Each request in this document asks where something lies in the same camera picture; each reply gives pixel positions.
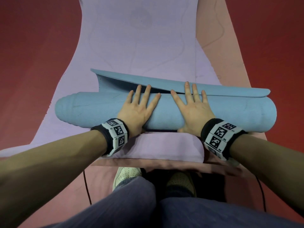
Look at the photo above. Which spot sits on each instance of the person's left hand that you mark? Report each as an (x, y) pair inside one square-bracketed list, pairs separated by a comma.
[(134, 113)]

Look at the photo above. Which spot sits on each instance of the person's right hand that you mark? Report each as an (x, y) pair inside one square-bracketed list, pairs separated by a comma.
[(197, 113)]

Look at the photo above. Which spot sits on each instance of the person's right middle finger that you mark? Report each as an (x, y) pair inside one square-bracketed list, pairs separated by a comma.
[(188, 92)]

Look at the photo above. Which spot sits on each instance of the person's right little finger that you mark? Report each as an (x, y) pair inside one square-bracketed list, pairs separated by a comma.
[(204, 97)]

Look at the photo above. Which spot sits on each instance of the person's right thumb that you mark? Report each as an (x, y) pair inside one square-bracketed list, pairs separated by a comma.
[(182, 130)]

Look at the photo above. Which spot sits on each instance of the person's left middle finger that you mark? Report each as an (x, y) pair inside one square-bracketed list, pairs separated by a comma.
[(146, 93)]

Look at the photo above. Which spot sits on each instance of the person's left little finger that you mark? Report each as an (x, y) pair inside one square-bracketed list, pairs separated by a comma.
[(129, 97)]

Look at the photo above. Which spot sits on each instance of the blue yoga mat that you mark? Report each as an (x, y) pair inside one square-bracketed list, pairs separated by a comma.
[(213, 111)]

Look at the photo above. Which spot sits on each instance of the person's left forearm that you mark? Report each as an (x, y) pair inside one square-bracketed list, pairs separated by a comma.
[(47, 168)]

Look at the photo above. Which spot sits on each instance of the person's right forearm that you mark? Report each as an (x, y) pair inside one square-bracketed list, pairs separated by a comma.
[(270, 163)]

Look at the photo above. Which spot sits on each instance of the right wristband with marker tags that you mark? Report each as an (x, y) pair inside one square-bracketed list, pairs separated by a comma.
[(219, 137)]

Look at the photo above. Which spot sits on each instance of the wristband with marker tags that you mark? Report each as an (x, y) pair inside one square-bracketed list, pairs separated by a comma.
[(115, 135), (219, 137)]

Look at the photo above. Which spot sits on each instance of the left wristband with marker tags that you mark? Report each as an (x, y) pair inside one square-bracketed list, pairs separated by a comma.
[(115, 135)]

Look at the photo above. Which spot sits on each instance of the person's right white shoe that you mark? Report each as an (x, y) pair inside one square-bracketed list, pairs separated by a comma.
[(181, 181)]

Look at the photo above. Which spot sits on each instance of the person's white shoe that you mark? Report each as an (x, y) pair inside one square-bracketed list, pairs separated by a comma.
[(125, 175), (181, 181)]

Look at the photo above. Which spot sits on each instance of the pink yoga mat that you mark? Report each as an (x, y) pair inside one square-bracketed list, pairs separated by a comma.
[(218, 45)]

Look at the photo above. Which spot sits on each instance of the lavender yoga mat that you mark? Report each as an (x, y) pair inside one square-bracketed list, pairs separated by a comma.
[(133, 40)]

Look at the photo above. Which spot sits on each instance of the person's left white shoe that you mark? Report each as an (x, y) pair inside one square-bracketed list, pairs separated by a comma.
[(125, 175)]

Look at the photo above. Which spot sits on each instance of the person's blue jeans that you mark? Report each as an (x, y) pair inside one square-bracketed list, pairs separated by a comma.
[(133, 206)]

